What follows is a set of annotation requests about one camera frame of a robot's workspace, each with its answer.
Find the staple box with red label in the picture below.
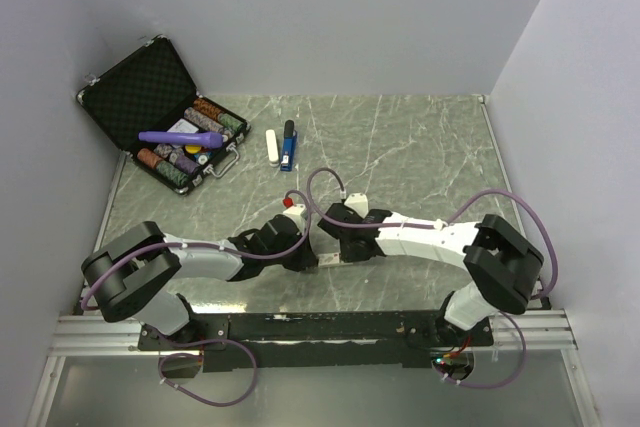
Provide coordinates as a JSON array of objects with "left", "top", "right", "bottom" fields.
[{"left": 318, "top": 253, "right": 341, "bottom": 267}]

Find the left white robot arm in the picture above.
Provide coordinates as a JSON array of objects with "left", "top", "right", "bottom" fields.
[{"left": 81, "top": 214, "right": 318, "bottom": 349}]

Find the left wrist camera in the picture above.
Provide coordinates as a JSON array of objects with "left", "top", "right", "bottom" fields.
[{"left": 283, "top": 197, "right": 308, "bottom": 232}]

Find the black poker chip case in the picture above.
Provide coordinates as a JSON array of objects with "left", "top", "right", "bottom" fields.
[{"left": 76, "top": 35, "right": 251, "bottom": 195}]

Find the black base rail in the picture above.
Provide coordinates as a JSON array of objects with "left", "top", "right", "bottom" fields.
[{"left": 138, "top": 310, "right": 494, "bottom": 373}]

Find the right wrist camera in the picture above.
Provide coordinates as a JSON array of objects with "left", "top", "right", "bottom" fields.
[{"left": 340, "top": 190, "right": 369, "bottom": 218}]

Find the blue stapler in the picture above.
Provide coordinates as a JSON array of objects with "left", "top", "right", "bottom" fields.
[{"left": 280, "top": 119, "right": 297, "bottom": 172}]

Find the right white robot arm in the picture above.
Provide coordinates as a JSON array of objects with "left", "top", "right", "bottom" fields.
[{"left": 318, "top": 201, "right": 544, "bottom": 345}]

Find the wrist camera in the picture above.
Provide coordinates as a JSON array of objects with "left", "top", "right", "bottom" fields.
[
  {"left": 340, "top": 190, "right": 369, "bottom": 218},
  {"left": 283, "top": 197, "right": 308, "bottom": 232}
]

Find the white stapler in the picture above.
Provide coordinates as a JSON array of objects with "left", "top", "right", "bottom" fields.
[{"left": 265, "top": 129, "right": 280, "bottom": 167}]

